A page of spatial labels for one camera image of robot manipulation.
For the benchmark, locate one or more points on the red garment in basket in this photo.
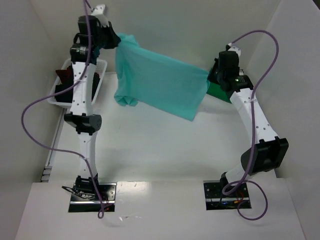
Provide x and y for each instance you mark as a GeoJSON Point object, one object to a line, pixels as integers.
{"type": "Point", "coordinates": [65, 75]}

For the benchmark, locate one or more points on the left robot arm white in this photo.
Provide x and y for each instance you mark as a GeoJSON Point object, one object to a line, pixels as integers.
{"type": "Point", "coordinates": [95, 33]}

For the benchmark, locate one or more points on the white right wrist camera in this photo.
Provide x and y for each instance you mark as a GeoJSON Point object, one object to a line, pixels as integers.
{"type": "Point", "coordinates": [232, 48]}

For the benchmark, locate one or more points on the dark green folded t shirt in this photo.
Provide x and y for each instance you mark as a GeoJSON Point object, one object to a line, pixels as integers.
{"type": "Point", "coordinates": [214, 88]}

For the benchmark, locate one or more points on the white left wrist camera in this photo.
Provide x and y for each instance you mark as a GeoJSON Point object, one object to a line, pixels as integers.
{"type": "Point", "coordinates": [100, 12]}

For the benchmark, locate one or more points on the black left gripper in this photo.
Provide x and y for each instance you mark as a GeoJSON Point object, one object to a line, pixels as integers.
{"type": "Point", "coordinates": [110, 38]}

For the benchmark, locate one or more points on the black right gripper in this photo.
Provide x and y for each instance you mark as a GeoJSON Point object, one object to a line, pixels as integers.
{"type": "Point", "coordinates": [213, 75]}

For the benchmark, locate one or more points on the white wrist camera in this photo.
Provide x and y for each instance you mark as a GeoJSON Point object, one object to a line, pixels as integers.
{"type": "Point", "coordinates": [232, 48]}
{"type": "Point", "coordinates": [100, 12]}

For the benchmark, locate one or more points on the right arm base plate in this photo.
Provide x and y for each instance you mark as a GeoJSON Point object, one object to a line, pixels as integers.
{"type": "Point", "coordinates": [215, 200]}

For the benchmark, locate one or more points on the teal t shirt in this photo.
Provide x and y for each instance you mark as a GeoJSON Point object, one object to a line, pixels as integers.
{"type": "Point", "coordinates": [162, 82]}

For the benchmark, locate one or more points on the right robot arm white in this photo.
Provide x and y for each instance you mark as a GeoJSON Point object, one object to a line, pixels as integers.
{"type": "Point", "coordinates": [267, 149]}

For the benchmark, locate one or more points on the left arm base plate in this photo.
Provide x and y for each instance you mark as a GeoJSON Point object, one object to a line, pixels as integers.
{"type": "Point", "coordinates": [81, 202]}

